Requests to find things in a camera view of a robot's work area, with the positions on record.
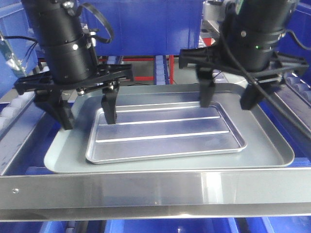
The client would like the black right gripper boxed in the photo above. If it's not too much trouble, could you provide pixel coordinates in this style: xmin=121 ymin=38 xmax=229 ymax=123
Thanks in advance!
xmin=179 ymin=46 xmax=309 ymax=110

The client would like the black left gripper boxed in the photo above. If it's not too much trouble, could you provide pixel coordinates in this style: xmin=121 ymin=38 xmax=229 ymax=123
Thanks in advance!
xmin=14 ymin=64 xmax=133 ymax=130

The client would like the silver metal tray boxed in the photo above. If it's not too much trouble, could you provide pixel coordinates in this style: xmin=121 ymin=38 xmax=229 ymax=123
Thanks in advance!
xmin=86 ymin=101 xmax=247 ymax=164

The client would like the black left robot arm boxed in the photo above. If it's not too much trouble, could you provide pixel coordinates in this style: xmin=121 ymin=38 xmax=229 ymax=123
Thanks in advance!
xmin=15 ymin=0 xmax=132 ymax=130

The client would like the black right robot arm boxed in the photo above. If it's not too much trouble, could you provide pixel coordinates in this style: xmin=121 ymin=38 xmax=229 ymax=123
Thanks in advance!
xmin=179 ymin=0 xmax=309 ymax=110

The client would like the large grey plastic tray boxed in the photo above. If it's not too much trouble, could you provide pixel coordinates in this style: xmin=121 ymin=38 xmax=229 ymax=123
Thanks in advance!
xmin=44 ymin=83 xmax=294 ymax=173

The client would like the blue bin behind tray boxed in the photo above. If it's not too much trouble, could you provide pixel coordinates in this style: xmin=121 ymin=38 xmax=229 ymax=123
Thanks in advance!
xmin=90 ymin=0 xmax=203 ymax=56

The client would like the blue bin upper left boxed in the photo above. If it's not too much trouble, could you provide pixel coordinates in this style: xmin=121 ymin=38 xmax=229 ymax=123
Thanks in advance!
xmin=0 ymin=0 xmax=38 ymax=96

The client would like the blue bin upper right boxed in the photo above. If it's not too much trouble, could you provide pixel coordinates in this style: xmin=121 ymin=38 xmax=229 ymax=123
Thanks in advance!
xmin=278 ymin=0 xmax=311 ymax=64

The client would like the blue bin lower left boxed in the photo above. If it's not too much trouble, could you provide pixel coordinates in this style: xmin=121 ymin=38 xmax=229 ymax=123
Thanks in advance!
xmin=0 ymin=221 xmax=67 ymax=233

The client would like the blue bin bottom centre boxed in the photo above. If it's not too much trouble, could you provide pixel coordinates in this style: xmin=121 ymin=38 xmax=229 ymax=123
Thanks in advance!
xmin=104 ymin=218 xmax=239 ymax=233

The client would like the blue bin bottom right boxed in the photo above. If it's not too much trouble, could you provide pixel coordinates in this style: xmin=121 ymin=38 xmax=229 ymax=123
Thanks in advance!
xmin=246 ymin=216 xmax=311 ymax=233

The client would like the right steel divider rail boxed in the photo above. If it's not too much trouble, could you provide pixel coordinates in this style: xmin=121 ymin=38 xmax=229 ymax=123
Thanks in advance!
xmin=265 ymin=85 xmax=311 ymax=159

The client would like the steel divider rail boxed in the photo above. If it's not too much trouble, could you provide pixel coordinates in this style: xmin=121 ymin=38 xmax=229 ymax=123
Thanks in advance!
xmin=265 ymin=85 xmax=311 ymax=159
xmin=0 ymin=103 xmax=60 ymax=175

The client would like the red metal floor frame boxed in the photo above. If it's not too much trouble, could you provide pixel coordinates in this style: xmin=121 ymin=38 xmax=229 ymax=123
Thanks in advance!
xmin=98 ymin=55 xmax=175 ymax=85

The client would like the black cable tie loop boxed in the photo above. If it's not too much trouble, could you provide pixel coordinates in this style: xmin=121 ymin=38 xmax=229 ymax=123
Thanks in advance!
xmin=73 ymin=2 xmax=114 ymax=44

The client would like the far left roller rail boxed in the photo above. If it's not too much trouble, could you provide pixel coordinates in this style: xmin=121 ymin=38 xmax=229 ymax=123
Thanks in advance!
xmin=0 ymin=92 xmax=35 ymax=137

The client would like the roller rail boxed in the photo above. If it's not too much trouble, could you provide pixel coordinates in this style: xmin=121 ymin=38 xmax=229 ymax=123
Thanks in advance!
xmin=284 ymin=72 xmax=311 ymax=107
xmin=0 ymin=92 xmax=35 ymax=137

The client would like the far right roller rail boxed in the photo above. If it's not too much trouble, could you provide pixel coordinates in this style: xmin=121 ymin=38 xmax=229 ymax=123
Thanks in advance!
xmin=284 ymin=72 xmax=311 ymax=107

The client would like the left steel divider rail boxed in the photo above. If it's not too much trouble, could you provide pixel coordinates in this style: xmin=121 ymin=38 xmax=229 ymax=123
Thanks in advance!
xmin=0 ymin=103 xmax=60 ymax=175

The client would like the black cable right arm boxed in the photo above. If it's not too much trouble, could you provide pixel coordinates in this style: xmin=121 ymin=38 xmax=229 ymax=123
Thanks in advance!
xmin=218 ymin=29 xmax=311 ymax=141

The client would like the steel front frame bar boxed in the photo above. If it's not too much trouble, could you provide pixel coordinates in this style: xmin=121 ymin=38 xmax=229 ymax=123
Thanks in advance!
xmin=0 ymin=167 xmax=311 ymax=222

